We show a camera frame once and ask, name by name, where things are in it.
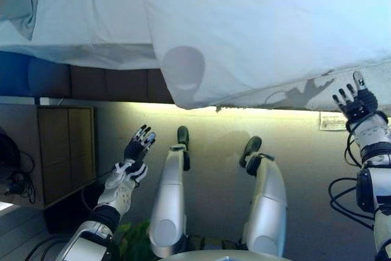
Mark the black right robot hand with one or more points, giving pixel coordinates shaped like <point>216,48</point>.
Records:
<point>360,105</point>

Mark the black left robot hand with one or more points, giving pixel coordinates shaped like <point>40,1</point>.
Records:
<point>137,149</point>

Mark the white duvet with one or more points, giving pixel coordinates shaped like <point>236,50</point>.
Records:
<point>259,28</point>

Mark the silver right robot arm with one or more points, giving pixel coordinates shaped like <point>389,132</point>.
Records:
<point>375,132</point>

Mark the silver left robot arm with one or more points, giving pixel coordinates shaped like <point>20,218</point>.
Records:
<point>116,193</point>

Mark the white bed sheet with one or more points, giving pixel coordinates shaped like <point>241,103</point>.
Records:
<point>91,13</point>

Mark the silver left robot leg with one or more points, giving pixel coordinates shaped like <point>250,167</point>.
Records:
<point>168,200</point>

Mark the silver robot leg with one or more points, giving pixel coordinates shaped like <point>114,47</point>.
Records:
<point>168,200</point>
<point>268,200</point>

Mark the wooden nightstand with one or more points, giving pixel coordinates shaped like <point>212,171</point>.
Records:
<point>67,151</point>

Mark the silver right robot leg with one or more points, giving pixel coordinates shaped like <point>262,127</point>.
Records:
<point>268,200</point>

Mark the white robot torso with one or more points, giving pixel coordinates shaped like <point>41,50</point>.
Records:
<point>229,256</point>

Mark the dark brown bed frame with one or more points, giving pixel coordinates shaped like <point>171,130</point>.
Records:
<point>107,80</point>

